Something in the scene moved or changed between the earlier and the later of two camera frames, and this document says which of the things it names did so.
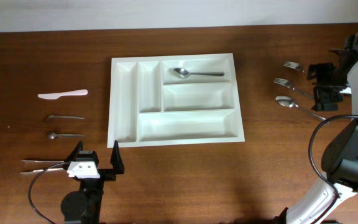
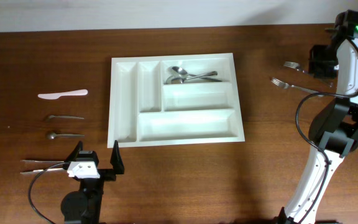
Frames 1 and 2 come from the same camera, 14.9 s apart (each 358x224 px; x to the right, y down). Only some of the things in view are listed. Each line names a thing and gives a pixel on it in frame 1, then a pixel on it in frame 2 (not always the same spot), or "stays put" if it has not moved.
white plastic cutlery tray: [174, 100] stays put
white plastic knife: [53, 96] stays put
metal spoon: [288, 101] to [181, 72]
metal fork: [294, 65] stays put
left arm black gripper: [109, 175] stays put
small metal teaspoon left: [51, 135] stays put
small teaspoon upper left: [64, 117] stays put
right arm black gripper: [321, 98] to [317, 72]
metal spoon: [182, 73] to [179, 80]
